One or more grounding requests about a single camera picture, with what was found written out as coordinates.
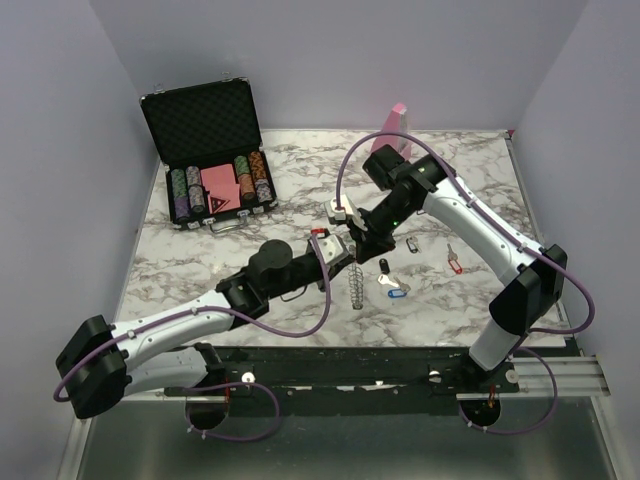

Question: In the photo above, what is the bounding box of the steel disc with keyrings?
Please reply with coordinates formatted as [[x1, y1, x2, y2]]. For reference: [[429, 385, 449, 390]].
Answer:
[[348, 263, 364, 310]]

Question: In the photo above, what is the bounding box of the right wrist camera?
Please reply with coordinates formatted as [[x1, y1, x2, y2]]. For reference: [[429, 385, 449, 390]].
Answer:
[[324, 194, 367, 231]]

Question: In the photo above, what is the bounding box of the blue key tag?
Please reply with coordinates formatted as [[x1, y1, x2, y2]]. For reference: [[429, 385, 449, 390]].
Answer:
[[387, 288, 407, 299]]

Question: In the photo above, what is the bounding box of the pink metronome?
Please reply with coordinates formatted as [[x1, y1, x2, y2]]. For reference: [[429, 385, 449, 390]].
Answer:
[[370, 103, 412, 160]]

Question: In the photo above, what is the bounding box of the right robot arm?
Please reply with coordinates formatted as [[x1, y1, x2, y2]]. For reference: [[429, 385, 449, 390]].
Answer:
[[349, 145, 567, 392]]

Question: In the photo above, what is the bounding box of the silver key by blue tag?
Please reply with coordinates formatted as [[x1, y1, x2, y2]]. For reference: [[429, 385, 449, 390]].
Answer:
[[394, 277, 411, 293]]

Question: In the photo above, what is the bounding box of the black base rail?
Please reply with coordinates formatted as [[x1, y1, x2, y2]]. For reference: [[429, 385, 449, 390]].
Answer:
[[99, 342, 546, 419]]

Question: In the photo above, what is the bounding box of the red key tag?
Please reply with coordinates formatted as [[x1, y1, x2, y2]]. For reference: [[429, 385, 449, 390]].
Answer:
[[447, 243, 463, 275]]

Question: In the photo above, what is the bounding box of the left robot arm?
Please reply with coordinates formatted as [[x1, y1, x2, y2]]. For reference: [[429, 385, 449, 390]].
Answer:
[[53, 235, 355, 419]]

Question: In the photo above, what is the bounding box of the black poker chip case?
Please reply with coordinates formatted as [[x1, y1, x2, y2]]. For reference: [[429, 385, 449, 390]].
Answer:
[[139, 78, 278, 231]]

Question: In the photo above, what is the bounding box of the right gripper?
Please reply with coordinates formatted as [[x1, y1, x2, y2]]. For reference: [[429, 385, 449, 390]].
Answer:
[[345, 194, 415, 265]]

